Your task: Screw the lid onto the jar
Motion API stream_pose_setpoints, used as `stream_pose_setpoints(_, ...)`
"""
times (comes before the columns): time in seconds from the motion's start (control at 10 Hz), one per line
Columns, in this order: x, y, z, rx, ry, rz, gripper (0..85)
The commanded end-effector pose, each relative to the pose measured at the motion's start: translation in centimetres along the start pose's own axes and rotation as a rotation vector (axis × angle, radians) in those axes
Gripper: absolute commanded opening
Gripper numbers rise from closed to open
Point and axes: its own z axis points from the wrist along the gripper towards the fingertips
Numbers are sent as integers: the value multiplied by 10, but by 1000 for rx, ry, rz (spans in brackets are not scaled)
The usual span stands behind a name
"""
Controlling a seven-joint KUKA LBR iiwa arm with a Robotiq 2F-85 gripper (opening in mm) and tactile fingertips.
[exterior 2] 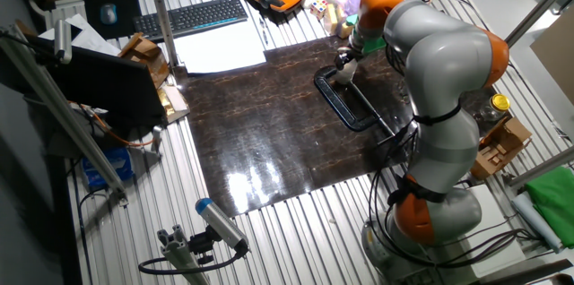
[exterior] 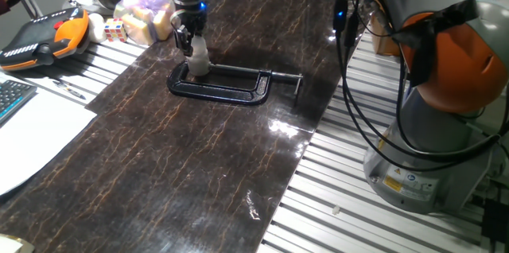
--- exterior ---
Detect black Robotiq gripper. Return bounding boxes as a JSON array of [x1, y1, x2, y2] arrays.
[[170, 0, 208, 57]]

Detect small clear jar white contents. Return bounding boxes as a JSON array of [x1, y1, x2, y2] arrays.
[[186, 48, 212, 77]]

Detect plastic bag of sponges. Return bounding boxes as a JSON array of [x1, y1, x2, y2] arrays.
[[113, 0, 177, 46]]

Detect black metal C-clamp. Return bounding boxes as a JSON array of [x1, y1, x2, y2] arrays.
[[166, 60, 304, 108]]

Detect Rubik's cube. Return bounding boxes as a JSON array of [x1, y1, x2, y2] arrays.
[[103, 18, 128, 43]]

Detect white spool stand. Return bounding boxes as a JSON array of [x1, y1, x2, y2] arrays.
[[62, 0, 116, 18]]

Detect dark pen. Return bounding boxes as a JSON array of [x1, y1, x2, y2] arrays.
[[52, 80, 87, 100]]

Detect dark marble pattern mat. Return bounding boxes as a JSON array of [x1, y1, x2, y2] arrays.
[[0, 0, 373, 253]]

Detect orange black teach pendant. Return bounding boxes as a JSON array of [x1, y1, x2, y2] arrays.
[[0, 6, 91, 72]]

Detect large white paper sheet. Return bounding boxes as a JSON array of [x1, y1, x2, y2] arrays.
[[0, 72, 98, 197]]

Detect black computer keyboard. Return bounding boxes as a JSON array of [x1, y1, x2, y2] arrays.
[[0, 80, 38, 125]]

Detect open brown cardboard box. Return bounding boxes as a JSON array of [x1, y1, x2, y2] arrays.
[[369, 10, 402, 57]]

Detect black power box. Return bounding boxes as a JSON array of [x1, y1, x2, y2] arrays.
[[480, 197, 509, 246]]

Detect black cable with lit adapter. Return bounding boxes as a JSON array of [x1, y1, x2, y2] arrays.
[[332, 0, 502, 173]]

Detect thick black cable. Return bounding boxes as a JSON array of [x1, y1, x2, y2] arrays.
[[341, 0, 509, 158]]

